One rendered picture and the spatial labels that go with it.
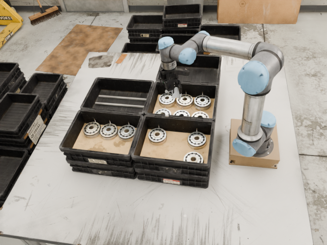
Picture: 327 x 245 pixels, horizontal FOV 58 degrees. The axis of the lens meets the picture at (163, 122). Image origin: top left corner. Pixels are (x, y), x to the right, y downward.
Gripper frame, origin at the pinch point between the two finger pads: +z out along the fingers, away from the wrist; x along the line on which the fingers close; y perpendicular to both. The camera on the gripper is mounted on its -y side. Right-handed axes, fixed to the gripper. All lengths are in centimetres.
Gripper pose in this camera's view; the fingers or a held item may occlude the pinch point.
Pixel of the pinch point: (177, 96)
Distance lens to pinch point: 167.7
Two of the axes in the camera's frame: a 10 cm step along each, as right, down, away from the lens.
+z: 1.5, 7.3, 6.6
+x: 5.5, 5.0, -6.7
